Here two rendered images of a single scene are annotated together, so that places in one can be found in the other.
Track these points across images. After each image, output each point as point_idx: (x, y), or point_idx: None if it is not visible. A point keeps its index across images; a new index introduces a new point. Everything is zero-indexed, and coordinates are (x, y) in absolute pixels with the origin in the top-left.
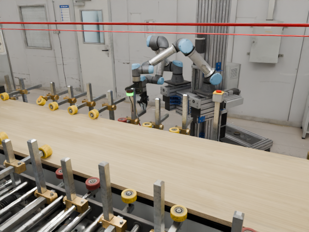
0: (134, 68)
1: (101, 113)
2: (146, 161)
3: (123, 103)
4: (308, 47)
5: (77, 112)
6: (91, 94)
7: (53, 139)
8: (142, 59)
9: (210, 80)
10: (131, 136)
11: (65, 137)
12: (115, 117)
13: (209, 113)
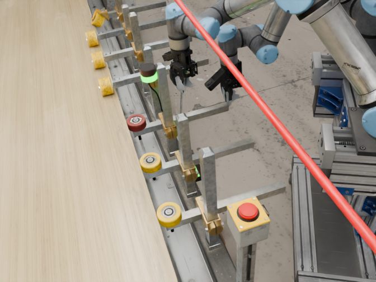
0: (166, 18)
1: (295, 35)
2: (4, 272)
3: (354, 22)
4: None
5: (260, 19)
6: (137, 37)
7: (4, 118)
8: None
9: (362, 121)
10: (81, 181)
11: (18, 123)
12: (310, 52)
13: (365, 188)
